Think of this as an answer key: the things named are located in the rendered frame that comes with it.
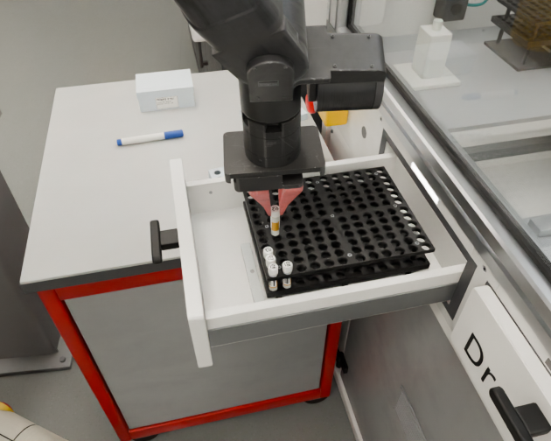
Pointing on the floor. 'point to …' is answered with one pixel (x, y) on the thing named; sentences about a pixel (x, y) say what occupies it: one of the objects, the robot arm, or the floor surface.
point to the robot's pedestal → (10, 281)
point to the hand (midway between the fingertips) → (275, 206)
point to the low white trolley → (101, 290)
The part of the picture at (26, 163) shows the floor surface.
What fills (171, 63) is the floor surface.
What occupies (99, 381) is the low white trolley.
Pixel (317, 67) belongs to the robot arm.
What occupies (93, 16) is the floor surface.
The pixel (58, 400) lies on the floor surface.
